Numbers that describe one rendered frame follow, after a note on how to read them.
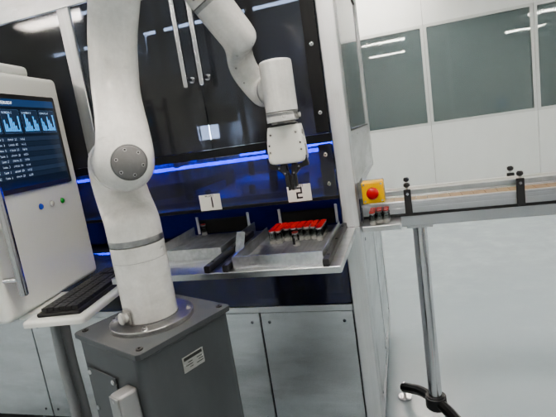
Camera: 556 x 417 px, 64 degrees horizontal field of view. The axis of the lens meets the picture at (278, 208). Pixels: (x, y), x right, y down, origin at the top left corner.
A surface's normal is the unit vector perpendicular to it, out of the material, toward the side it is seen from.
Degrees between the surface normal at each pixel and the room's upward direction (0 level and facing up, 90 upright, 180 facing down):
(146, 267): 90
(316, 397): 90
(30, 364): 90
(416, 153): 90
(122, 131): 62
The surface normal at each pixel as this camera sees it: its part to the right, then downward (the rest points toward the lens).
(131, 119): 0.53, -0.40
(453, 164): -0.26, 0.21
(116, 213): -0.23, -0.71
